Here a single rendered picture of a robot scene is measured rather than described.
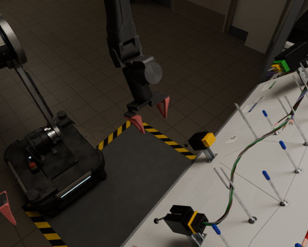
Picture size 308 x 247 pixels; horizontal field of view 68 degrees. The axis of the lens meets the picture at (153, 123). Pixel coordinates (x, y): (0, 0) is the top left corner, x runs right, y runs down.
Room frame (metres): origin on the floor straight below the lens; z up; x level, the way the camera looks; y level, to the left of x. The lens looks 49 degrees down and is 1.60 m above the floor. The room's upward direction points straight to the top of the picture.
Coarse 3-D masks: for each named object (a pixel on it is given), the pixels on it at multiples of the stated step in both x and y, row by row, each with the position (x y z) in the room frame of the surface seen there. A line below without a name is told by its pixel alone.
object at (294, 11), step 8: (296, 0) 0.94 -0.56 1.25; (304, 0) 0.93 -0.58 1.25; (296, 8) 0.94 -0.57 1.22; (288, 16) 0.95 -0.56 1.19; (296, 16) 0.93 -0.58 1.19; (288, 24) 0.94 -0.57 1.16; (280, 32) 0.95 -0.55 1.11; (288, 32) 0.93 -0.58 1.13; (280, 40) 0.94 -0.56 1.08; (280, 48) 0.93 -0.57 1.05; (272, 56) 0.94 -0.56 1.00; (272, 64) 0.93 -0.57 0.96; (264, 72) 0.94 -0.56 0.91; (280, 72) 1.28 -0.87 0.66; (264, 80) 0.93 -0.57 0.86
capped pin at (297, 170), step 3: (279, 141) 0.29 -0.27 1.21; (282, 141) 0.29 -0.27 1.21; (282, 144) 0.28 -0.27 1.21; (282, 147) 0.28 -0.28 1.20; (285, 147) 0.28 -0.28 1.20; (285, 150) 0.28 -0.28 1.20; (288, 153) 0.27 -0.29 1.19; (288, 156) 0.27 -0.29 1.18; (291, 159) 0.26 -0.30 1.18; (291, 162) 0.26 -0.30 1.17; (294, 165) 0.26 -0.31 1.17; (297, 168) 0.25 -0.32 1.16; (294, 171) 0.25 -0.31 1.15; (297, 171) 0.25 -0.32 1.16; (300, 171) 0.25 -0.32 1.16
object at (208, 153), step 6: (198, 132) 0.49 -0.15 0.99; (204, 132) 0.47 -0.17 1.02; (192, 138) 0.47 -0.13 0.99; (198, 138) 0.45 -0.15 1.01; (186, 144) 0.49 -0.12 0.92; (192, 144) 0.45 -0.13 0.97; (198, 144) 0.44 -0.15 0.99; (204, 150) 0.44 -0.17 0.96; (210, 150) 0.44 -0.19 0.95; (210, 156) 0.42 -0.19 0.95; (210, 162) 0.40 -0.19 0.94
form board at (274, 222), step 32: (256, 96) 0.77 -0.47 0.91; (288, 96) 0.62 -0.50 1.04; (224, 128) 0.60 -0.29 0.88; (256, 128) 0.50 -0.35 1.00; (288, 128) 0.42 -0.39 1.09; (224, 160) 0.39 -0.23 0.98; (256, 160) 0.33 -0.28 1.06; (288, 160) 0.29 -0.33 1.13; (192, 192) 0.29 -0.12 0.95; (224, 192) 0.25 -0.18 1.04; (256, 192) 0.22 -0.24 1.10; (288, 192) 0.20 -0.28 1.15; (160, 224) 0.20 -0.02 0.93; (224, 224) 0.16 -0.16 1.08; (256, 224) 0.14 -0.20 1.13; (288, 224) 0.13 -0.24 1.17
